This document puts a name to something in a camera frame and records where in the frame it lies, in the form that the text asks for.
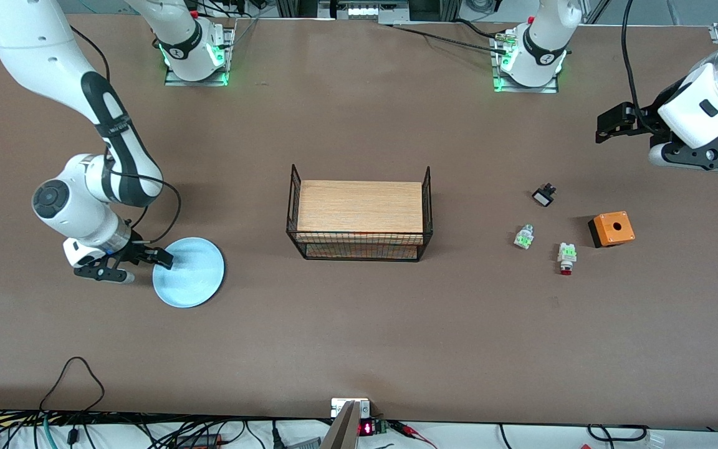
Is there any light blue round plate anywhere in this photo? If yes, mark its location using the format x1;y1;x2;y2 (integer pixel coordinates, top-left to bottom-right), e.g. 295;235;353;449
152;237;226;309

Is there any red push button switch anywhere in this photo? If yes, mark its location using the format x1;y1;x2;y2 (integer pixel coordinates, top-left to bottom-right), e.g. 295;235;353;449
557;243;578;276

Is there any light wooden shelf block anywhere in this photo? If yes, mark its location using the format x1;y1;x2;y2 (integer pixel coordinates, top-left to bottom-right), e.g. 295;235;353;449
297;180;425;259

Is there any small white box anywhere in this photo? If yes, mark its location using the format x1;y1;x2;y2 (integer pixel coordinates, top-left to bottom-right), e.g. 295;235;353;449
331;398;371;418

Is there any grey metal bar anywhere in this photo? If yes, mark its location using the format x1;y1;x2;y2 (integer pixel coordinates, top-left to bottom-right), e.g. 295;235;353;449
320;401;360;449

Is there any white lit device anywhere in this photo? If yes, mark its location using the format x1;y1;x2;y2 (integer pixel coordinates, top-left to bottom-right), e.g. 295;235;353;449
345;2;411;21

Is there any red clip lead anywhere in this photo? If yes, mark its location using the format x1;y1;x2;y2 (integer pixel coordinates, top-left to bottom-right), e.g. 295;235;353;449
390;421;438;449

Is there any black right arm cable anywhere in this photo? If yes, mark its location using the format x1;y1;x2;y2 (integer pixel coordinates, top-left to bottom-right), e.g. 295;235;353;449
66;25;182;245

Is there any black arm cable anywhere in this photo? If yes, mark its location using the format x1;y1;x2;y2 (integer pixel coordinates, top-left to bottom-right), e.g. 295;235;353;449
620;0;662;137
66;25;182;245

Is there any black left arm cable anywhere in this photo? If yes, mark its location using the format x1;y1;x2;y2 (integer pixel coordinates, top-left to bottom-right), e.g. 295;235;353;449
620;0;662;137

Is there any aluminium left arm base plate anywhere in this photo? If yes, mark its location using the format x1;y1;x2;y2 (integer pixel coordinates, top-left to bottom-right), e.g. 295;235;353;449
493;32;560;94

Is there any black looped cable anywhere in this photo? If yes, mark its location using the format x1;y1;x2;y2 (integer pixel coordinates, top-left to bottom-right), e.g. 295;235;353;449
39;356;106;413

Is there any orange button enclosure box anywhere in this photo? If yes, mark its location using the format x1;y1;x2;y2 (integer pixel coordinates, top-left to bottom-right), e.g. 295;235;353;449
587;211;636;249

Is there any aluminium right arm base plate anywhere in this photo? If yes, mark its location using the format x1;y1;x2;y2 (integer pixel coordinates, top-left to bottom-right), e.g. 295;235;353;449
164;25;231;87

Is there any black cable across table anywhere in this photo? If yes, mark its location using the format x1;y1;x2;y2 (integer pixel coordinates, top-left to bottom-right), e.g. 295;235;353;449
389;19;512;56

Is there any black wire mesh rack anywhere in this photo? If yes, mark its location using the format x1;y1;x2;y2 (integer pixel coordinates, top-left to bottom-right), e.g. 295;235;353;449
286;164;433;263

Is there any black coiled cable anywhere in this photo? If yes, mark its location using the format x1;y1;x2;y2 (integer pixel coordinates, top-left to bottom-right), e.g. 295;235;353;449
586;424;649;443

